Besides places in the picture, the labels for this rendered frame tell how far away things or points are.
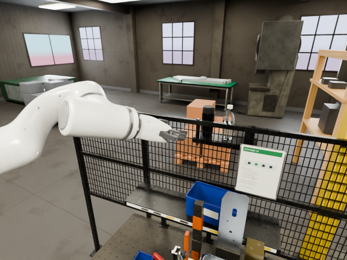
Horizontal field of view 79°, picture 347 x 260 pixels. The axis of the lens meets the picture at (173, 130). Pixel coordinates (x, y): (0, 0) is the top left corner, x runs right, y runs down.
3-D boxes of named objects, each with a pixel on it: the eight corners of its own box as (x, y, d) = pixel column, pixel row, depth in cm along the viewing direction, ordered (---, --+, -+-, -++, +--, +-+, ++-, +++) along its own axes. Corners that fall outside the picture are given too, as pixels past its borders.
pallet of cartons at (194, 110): (196, 132, 502) (198, 96, 470) (245, 142, 449) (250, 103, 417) (162, 159, 382) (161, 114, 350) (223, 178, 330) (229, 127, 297)
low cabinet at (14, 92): (52, 92, 924) (48, 74, 896) (79, 96, 849) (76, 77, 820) (4, 101, 769) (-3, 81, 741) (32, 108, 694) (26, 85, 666)
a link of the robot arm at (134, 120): (108, 131, 55) (118, 132, 58) (124, 145, 49) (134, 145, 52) (116, 101, 54) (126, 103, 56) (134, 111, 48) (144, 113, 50)
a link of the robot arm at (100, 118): (107, 120, 56) (117, 146, 51) (52, 113, 47) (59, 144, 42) (121, 96, 52) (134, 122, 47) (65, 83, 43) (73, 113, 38)
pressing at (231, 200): (240, 253, 103) (249, 197, 90) (216, 245, 107) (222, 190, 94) (240, 252, 103) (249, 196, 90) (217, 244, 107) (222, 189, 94)
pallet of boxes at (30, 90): (67, 113, 636) (60, 77, 595) (84, 117, 603) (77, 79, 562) (30, 125, 547) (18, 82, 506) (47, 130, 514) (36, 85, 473)
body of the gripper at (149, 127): (114, 130, 57) (147, 133, 65) (133, 145, 50) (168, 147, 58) (122, 103, 56) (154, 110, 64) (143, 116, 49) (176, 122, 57)
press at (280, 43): (286, 112, 647) (306, 16, 549) (284, 124, 550) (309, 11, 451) (241, 107, 706) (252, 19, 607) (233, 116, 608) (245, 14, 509)
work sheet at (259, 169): (275, 200, 116) (287, 150, 104) (234, 190, 124) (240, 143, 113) (275, 198, 118) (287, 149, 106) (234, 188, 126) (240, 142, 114)
